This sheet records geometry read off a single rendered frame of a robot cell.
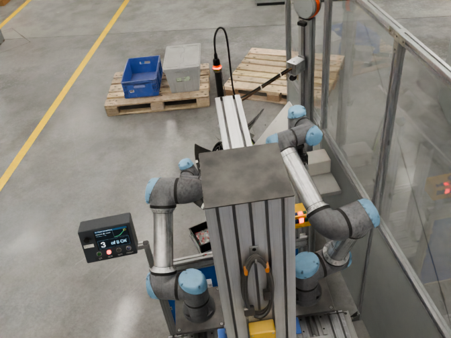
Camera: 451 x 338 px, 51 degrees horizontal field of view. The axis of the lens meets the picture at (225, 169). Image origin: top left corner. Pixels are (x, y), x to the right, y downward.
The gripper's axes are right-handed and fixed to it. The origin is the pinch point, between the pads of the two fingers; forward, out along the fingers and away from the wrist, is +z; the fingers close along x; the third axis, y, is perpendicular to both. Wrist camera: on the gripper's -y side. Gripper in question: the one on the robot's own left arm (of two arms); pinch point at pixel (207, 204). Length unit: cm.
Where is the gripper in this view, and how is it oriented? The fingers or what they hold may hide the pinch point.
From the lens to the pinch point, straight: 275.8
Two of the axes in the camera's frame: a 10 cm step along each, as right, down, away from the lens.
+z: 3.8, 6.7, 6.4
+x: -1.8, -6.2, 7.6
